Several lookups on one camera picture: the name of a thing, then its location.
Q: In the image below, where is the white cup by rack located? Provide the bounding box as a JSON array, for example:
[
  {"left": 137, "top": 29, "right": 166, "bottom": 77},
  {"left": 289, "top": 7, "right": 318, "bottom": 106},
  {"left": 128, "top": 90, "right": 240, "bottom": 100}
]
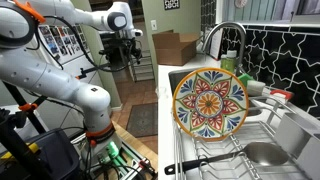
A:
[{"left": 247, "top": 80, "right": 265, "bottom": 96}]

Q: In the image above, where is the clear plastic cup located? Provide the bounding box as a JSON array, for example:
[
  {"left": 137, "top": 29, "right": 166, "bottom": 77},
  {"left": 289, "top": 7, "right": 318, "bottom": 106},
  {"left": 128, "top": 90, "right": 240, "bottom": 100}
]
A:
[{"left": 156, "top": 87, "right": 168, "bottom": 99}]

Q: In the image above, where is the brown cardboard box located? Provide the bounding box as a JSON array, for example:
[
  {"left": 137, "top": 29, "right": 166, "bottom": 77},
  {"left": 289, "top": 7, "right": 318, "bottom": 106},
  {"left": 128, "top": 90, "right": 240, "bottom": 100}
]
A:
[{"left": 152, "top": 30, "right": 199, "bottom": 66}]

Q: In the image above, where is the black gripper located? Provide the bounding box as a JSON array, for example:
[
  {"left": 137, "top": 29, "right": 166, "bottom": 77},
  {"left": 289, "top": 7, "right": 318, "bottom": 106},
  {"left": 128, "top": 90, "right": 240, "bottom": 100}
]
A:
[{"left": 99, "top": 32, "right": 142, "bottom": 72}]

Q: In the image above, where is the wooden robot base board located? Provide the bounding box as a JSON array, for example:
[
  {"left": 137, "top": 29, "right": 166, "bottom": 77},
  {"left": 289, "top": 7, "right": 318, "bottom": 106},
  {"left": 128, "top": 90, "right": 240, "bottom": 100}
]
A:
[{"left": 113, "top": 122, "right": 158, "bottom": 166}]

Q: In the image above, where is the dark floor mat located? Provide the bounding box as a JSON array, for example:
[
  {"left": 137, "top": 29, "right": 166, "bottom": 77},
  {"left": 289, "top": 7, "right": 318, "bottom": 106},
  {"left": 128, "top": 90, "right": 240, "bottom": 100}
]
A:
[{"left": 126, "top": 103, "right": 158, "bottom": 137}]

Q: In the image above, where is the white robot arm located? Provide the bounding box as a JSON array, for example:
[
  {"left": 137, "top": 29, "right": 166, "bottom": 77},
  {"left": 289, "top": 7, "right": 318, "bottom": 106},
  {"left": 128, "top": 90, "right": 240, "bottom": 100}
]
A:
[{"left": 0, "top": 0, "right": 142, "bottom": 145}]

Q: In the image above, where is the brushed steel kitchen faucet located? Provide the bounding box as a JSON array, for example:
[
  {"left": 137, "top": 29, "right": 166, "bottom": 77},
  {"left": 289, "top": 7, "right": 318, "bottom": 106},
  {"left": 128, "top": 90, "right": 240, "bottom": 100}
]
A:
[{"left": 201, "top": 21, "right": 248, "bottom": 76}]

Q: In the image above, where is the green dish sponge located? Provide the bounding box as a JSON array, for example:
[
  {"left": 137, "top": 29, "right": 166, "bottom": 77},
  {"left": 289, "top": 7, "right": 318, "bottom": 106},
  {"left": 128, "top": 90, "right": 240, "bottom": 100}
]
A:
[{"left": 238, "top": 73, "right": 253, "bottom": 87}]

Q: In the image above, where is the green soap bottle white cap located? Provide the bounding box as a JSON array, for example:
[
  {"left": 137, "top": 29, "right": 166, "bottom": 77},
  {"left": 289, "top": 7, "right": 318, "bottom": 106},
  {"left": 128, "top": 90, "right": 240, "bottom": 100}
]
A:
[{"left": 220, "top": 50, "right": 237, "bottom": 73}]

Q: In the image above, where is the colourful floral ceramic plate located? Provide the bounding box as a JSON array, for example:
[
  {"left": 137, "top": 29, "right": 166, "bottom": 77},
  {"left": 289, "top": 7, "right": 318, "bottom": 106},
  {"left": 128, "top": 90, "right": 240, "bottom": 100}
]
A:
[{"left": 172, "top": 68, "right": 249, "bottom": 141}]

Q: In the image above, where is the white refrigerator with photos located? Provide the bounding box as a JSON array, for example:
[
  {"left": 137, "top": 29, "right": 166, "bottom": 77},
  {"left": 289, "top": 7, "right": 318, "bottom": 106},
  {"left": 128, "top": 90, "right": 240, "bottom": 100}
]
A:
[{"left": 27, "top": 25, "right": 102, "bottom": 86}]

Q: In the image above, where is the metal wire dish rack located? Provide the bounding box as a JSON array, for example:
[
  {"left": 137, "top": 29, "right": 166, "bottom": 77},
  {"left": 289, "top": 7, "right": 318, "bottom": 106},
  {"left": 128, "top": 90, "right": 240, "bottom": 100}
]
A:
[{"left": 172, "top": 97, "right": 320, "bottom": 180}]

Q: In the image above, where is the white wall outlet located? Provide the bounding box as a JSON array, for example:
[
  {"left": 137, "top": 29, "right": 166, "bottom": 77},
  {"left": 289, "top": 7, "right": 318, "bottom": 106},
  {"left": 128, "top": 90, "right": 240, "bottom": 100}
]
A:
[{"left": 150, "top": 20, "right": 157, "bottom": 31}]

